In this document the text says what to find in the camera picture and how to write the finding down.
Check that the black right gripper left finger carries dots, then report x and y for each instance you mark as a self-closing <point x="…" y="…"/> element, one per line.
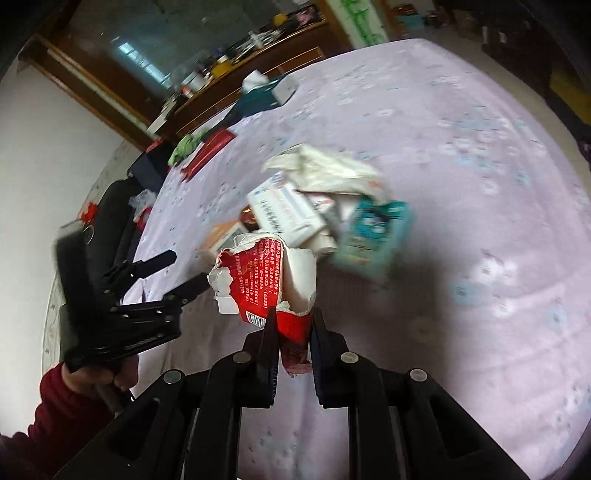
<point x="267" y="362"/>

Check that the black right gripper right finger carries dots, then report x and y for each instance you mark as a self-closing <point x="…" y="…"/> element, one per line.
<point x="327" y="347"/>

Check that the torn red white carton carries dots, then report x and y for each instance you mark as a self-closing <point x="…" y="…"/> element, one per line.
<point x="259" y="273"/>

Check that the teal paper box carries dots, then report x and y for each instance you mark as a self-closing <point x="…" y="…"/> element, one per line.
<point x="374" y="239"/>

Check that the white medicine box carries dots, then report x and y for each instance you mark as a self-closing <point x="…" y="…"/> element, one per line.
<point x="281" y="209"/>

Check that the white paper bag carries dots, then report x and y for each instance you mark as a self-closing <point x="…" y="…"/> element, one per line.
<point x="317" y="170"/>

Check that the red sleeve forearm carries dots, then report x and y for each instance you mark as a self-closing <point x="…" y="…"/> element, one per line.
<point x="64" y="423"/>

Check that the left hand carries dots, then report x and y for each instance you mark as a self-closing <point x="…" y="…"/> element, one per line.
<point x="85" y="380"/>

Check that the black chair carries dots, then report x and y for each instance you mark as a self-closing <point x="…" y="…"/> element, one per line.
<point x="114" y="235"/>

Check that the small orange white box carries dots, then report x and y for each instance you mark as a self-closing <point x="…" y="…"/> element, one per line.
<point x="219" y="238"/>

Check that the red snack wrapper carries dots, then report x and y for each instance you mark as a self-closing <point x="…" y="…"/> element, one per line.
<point x="248" y="219"/>

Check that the red flat box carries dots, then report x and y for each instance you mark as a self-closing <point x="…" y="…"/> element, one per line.
<point x="212" y="145"/>

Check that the green cloth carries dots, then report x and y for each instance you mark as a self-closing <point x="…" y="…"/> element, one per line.
<point x="185" y="147"/>

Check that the teal tissue box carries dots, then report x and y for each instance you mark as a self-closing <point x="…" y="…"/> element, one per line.
<point x="260" y="93"/>

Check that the wooden sideboard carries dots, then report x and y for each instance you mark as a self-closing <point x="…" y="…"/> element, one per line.
<point x="305" y="47"/>

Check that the bamboo painted door panel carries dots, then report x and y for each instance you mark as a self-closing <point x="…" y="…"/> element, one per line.
<point x="360" y="21"/>

